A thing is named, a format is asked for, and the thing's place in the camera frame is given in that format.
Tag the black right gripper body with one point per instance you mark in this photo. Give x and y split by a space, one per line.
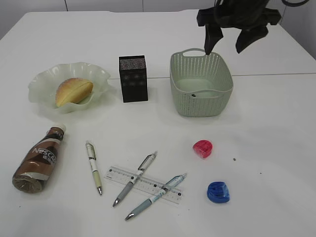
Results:
246 15

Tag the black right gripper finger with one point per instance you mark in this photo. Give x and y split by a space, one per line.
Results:
212 35
247 37

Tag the yellow bread loaf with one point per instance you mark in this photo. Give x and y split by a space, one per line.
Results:
73 90

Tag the blue correction tape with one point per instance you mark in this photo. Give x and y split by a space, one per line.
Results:
218 192

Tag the brown Nescafe coffee bottle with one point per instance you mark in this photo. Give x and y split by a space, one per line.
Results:
37 166

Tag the green plastic woven basket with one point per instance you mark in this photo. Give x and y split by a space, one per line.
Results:
207 76

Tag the black square pen holder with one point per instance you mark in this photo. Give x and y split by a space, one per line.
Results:
133 78

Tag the blue grey grip pen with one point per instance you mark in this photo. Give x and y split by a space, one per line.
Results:
170 185

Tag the white and green pen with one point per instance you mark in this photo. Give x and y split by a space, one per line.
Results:
93 164

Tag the pale green ruffled glass plate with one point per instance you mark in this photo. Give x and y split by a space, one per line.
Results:
42 89

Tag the pink correction tape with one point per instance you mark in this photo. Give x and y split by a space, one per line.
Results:
203 148

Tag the clear plastic ruler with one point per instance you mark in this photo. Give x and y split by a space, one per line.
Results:
144 184

